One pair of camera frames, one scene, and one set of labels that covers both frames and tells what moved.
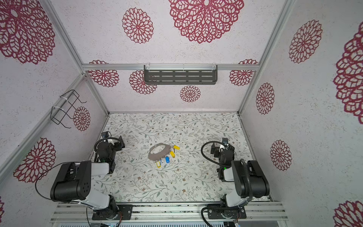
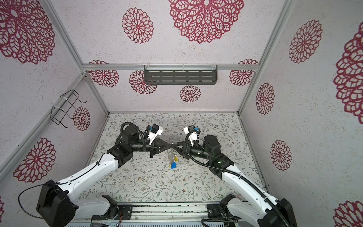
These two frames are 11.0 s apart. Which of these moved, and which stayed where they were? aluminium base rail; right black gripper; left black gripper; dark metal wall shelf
Moved: left black gripper; right black gripper
Stayed: dark metal wall shelf; aluminium base rail
